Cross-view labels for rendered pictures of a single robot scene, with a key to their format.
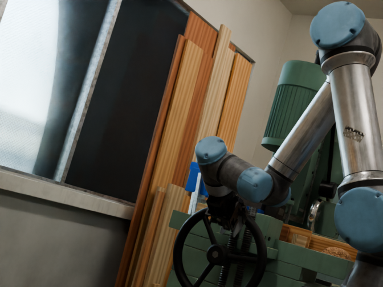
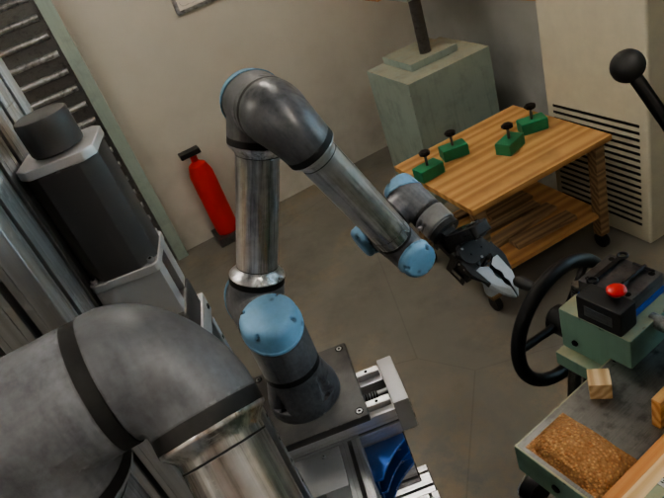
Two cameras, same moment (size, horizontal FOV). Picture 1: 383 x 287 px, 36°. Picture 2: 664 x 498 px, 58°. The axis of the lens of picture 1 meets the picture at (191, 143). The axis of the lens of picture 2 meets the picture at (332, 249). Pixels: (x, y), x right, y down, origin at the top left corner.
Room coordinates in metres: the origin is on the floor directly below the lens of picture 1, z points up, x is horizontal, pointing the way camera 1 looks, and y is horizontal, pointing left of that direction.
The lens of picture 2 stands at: (1.99, -1.07, 1.70)
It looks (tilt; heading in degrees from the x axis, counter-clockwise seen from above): 32 degrees down; 130
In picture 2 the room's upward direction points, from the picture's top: 21 degrees counter-clockwise
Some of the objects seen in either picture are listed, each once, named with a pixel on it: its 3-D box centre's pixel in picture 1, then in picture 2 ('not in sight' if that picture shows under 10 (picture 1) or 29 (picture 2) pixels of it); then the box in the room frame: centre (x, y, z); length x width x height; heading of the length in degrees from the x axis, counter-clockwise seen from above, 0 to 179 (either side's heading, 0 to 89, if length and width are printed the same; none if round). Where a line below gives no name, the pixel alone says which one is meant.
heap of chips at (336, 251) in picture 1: (337, 252); (578, 448); (1.84, -0.52, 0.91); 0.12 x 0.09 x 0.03; 153
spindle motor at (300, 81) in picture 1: (296, 110); not in sight; (2.04, -0.32, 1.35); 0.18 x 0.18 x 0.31
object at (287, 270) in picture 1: (251, 257); not in sight; (1.99, -0.29, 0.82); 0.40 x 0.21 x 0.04; 63
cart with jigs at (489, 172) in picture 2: not in sight; (502, 194); (1.22, 1.06, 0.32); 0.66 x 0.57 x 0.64; 54
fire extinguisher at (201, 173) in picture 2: not in sight; (210, 194); (-0.53, 1.11, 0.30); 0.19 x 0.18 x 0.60; 145
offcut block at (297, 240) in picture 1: (298, 240); (599, 383); (1.85, -0.40, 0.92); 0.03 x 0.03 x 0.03; 16
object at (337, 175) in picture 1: (342, 165); not in sight; (2.16, -0.55, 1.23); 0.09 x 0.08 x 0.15; 153
